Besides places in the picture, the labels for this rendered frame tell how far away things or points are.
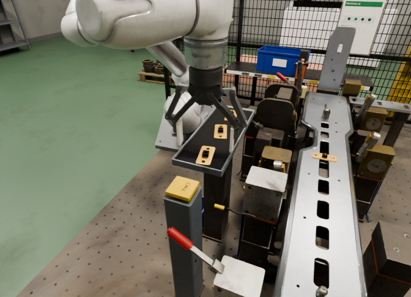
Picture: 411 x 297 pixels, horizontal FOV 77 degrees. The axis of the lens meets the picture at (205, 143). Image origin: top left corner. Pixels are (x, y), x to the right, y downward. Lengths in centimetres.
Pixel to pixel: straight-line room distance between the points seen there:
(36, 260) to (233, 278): 173
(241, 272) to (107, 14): 51
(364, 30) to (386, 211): 107
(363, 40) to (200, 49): 151
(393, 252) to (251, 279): 35
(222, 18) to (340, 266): 60
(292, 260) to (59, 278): 77
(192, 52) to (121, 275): 78
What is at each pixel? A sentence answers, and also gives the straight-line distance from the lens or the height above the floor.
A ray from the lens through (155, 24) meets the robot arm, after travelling 42.
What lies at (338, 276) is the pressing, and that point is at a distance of 72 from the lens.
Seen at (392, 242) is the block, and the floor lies 103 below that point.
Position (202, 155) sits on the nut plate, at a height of 117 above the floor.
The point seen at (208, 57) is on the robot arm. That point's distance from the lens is 54.
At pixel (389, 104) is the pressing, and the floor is 100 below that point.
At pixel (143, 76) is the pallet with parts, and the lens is 475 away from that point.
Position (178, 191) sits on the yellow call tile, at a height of 116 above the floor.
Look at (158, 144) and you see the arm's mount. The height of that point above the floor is 73.
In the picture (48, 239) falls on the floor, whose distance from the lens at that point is 225.
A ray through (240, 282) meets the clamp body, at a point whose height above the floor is 106.
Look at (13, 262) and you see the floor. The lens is 224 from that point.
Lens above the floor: 157
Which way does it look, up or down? 33 degrees down
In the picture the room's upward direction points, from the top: straight up
